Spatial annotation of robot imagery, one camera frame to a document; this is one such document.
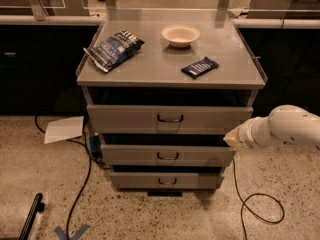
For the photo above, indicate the black bar object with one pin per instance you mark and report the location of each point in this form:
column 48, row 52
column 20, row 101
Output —
column 37, row 207

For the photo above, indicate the blue power box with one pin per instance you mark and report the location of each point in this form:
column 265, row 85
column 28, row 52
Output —
column 95, row 149

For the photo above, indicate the grey metal drawer cabinet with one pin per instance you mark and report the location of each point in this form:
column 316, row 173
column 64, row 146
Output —
column 153, row 77

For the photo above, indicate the grey bottom drawer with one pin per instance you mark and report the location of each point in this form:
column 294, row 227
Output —
column 141, row 180

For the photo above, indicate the grey drawer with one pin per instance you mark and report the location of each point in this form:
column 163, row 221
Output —
column 146, row 119
column 141, row 180
column 152, row 155

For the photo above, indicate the dark blue snack bar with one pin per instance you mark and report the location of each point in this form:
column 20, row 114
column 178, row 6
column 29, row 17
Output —
column 200, row 67

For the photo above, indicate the grey middle drawer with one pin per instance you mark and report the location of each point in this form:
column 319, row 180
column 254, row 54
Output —
column 152, row 155

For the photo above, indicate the blue chip bag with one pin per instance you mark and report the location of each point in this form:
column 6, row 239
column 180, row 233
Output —
column 115, row 50

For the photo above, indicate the white paper bowl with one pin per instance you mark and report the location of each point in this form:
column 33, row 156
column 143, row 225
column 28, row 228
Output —
column 180, row 36

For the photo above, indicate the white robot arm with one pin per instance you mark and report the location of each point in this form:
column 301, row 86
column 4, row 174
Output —
column 286, row 125

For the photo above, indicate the white paper sheet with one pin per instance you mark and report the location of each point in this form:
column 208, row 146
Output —
column 64, row 129

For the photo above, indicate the grey top drawer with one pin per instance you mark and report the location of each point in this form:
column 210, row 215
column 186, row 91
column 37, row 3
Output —
column 146, row 119

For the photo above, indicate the yellow foam-wrapped gripper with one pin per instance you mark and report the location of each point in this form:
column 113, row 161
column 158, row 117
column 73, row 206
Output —
column 246, row 135

